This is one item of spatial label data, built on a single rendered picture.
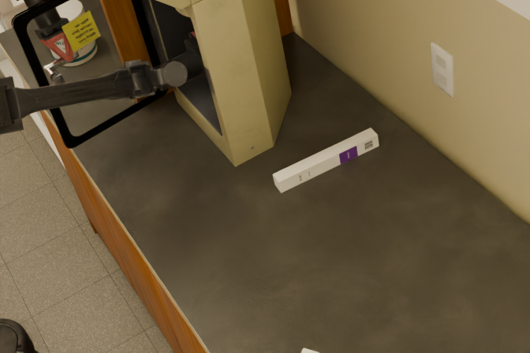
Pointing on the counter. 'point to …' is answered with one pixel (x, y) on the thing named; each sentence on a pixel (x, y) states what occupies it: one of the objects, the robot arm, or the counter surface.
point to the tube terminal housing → (237, 51)
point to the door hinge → (154, 28)
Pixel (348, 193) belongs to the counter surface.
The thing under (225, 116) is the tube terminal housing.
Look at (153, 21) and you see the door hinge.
